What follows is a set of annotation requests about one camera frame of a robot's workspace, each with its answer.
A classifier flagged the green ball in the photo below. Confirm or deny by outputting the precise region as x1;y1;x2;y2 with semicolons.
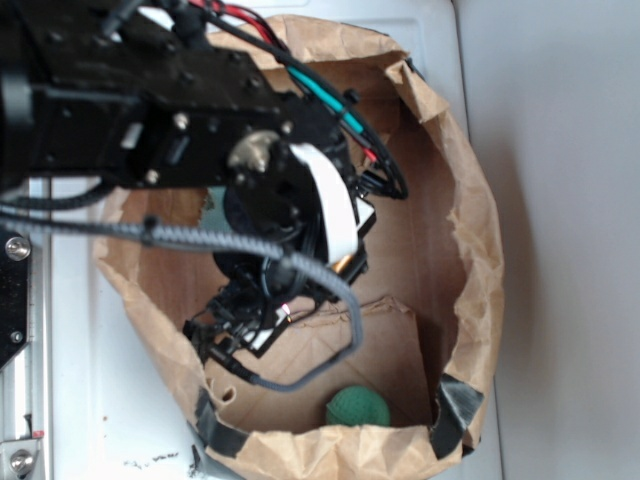
325;385;391;427

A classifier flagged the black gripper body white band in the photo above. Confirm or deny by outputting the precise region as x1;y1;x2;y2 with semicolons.
183;142;376;373

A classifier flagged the teal cloth rag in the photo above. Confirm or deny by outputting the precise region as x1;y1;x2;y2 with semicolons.
199;186;233;233

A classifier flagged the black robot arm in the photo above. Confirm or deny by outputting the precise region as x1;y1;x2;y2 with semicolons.
1;1;395;384

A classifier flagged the grey braided cable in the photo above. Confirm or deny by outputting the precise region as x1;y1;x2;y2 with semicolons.
0;204;365;393

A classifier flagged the aluminium extrusion rail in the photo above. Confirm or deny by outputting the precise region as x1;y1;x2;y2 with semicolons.
0;174;54;480

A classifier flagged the red wire bundle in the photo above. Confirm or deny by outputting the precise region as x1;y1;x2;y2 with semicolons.
189;0;381;161

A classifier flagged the brown paper bag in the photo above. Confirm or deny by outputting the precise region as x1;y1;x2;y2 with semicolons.
94;15;504;479

